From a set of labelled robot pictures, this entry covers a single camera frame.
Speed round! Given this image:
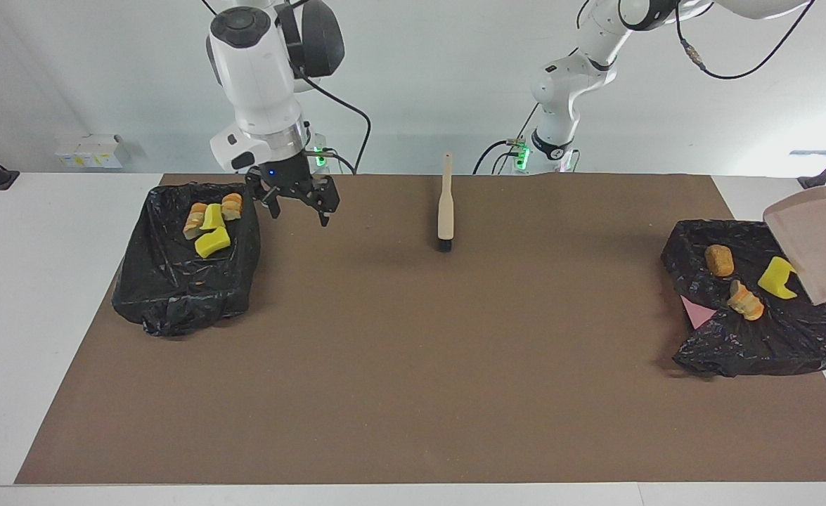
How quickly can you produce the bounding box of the yellow blocky sponge piece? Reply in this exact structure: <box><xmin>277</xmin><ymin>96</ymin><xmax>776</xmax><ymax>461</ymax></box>
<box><xmin>194</xmin><ymin>226</ymin><xmax>232</xmax><ymax>259</ymax></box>

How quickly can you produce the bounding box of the wooden hand brush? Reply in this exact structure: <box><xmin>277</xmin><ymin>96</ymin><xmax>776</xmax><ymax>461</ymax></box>
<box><xmin>437</xmin><ymin>153</ymin><xmax>456</xmax><ymax>254</ymax></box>

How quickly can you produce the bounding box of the small brown bread roll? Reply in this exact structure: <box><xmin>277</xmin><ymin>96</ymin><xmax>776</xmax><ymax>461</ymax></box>
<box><xmin>704</xmin><ymin>244</ymin><xmax>735</xmax><ymax>278</ymax></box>

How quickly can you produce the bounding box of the golden croissant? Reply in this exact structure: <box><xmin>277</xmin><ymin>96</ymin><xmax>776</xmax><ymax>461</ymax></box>
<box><xmin>727</xmin><ymin>279</ymin><xmax>766</xmax><ymax>322</ymax></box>

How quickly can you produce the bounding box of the yellow notched sponge piece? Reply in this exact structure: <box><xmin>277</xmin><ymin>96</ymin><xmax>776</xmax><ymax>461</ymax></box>
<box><xmin>757</xmin><ymin>256</ymin><xmax>799</xmax><ymax>299</ymax></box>

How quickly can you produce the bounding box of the beige plastic dustpan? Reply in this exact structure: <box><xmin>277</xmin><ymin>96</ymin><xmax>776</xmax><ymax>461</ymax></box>
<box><xmin>763</xmin><ymin>186</ymin><xmax>826</xmax><ymax>306</ymax></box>

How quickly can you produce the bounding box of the black bag lined bin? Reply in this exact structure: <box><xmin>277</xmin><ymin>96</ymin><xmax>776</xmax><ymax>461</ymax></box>
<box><xmin>112</xmin><ymin>182</ymin><xmax>262</xmax><ymax>337</ymax></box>

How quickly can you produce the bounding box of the pink bin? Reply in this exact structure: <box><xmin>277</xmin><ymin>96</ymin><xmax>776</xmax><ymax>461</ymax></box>
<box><xmin>680</xmin><ymin>296</ymin><xmax>716</xmax><ymax>330</ymax></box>

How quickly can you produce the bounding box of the black trash bag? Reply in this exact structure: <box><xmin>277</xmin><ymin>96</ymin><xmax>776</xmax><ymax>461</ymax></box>
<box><xmin>660</xmin><ymin>219</ymin><xmax>826</xmax><ymax>379</ymax></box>

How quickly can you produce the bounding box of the brown table mat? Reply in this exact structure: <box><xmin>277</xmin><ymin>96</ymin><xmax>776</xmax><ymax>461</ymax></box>
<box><xmin>14</xmin><ymin>174</ymin><xmax>826</xmax><ymax>486</ymax></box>

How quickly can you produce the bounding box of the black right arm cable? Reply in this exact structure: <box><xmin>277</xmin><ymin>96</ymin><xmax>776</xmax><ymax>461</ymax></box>
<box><xmin>202</xmin><ymin>0</ymin><xmax>373</xmax><ymax>174</ymax></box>

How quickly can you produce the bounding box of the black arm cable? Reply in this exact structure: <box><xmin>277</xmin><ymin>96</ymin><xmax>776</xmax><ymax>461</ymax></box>
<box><xmin>202</xmin><ymin>0</ymin><xmax>373</xmax><ymax>174</ymax></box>
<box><xmin>674</xmin><ymin>0</ymin><xmax>818</xmax><ymax>81</ymax></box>

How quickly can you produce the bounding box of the black base cable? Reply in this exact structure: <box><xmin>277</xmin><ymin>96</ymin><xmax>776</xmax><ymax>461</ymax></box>
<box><xmin>472</xmin><ymin>105</ymin><xmax>543</xmax><ymax>174</ymax></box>

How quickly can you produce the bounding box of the white wall socket box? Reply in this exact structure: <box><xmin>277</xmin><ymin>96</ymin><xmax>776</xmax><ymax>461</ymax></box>
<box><xmin>56</xmin><ymin>134</ymin><xmax>124</xmax><ymax>169</ymax></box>

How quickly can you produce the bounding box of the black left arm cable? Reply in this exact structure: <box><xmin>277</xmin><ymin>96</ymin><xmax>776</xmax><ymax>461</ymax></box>
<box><xmin>674</xmin><ymin>0</ymin><xmax>818</xmax><ymax>81</ymax></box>

